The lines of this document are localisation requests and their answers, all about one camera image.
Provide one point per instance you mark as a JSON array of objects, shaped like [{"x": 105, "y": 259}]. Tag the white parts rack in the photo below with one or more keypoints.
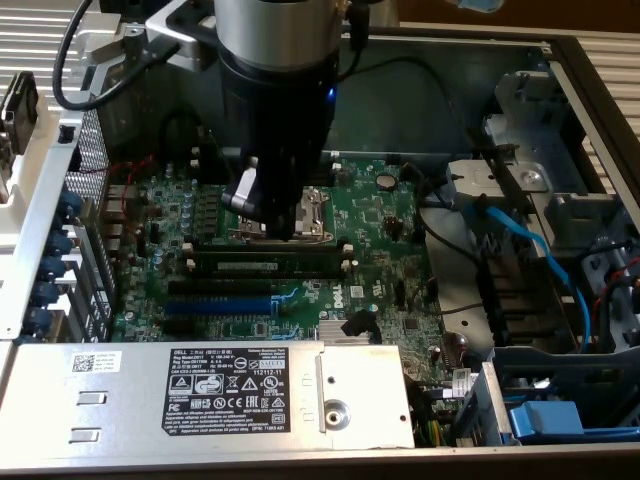
[{"x": 20, "y": 220}]

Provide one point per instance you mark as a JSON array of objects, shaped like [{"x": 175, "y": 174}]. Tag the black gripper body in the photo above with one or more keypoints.
[{"x": 280, "y": 115}]

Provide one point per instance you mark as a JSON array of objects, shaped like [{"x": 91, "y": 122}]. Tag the black plug on motherboard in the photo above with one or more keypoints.
[{"x": 356, "y": 322}]

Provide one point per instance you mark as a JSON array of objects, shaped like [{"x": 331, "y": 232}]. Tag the blue expansion slot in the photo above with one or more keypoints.
[{"x": 220, "y": 306}]

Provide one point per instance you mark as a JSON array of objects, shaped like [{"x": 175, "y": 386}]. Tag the grey metal PC case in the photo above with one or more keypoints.
[{"x": 380, "y": 110}]

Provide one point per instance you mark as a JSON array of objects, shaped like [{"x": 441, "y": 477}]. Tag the light blue plastic cap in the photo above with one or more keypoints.
[{"x": 475, "y": 5}]

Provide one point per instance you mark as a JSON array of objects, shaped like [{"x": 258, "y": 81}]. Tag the white barcode sticker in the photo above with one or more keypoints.
[{"x": 82, "y": 362}]

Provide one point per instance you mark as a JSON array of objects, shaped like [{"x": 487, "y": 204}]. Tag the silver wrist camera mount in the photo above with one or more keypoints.
[{"x": 195, "y": 52}]

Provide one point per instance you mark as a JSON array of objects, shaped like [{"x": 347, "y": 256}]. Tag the metal rear port block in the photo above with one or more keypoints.
[{"x": 115, "y": 215}]

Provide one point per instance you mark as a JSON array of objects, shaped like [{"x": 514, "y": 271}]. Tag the graphics card with black fan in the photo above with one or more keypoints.
[{"x": 22, "y": 110}]

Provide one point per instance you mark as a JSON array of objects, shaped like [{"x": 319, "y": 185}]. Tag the silver chipset heatsink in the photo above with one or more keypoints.
[{"x": 330, "y": 332}]

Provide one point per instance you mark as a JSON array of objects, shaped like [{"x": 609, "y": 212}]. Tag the long black expansion slot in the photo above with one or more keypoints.
[{"x": 220, "y": 288}]

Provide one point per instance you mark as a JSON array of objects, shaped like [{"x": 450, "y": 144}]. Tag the black RAM slot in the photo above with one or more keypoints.
[
  {"x": 320, "y": 247},
  {"x": 212, "y": 179},
  {"x": 227, "y": 162},
  {"x": 270, "y": 276}
]

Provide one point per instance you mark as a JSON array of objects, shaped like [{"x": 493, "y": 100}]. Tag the silver power supply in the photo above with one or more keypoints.
[{"x": 125, "y": 410}]

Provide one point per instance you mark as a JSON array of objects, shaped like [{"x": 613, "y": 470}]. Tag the small white tag sticker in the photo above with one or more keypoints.
[{"x": 462, "y": 382}]

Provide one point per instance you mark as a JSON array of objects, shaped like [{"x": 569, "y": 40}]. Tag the metal disk bay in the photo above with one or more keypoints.
[{"x": 530, "y": 180}]

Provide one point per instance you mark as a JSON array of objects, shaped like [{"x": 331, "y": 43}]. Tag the short black expansion slot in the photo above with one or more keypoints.
[{"x": 180, "y": 327}]

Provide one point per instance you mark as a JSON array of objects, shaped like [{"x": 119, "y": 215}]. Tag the green RAM stick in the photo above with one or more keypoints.
[{"x": 310, "y": 261}]

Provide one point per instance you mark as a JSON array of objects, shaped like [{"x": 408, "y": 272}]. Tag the green motherboard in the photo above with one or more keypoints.
[{"x": 380, "y": 250}]

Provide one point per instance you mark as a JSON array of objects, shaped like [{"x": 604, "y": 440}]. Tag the black power supply label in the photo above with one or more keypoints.
[{"x": 225, "y": 390}]

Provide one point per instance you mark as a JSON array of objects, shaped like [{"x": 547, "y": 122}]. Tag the black ribbed plastic bracket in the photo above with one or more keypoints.
[{"x": 520, "y": 300}]

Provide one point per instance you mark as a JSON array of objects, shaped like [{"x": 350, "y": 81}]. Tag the coin cell battery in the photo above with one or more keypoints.
[{"x": 385, "y": 181}]

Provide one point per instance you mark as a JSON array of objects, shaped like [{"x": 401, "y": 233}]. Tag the blue plastic drive latch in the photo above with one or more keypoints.
[{"x": 550, "y": 420}]

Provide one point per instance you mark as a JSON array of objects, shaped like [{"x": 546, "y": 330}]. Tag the CPU socket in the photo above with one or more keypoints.
[{"x": 312, "y": 215}]

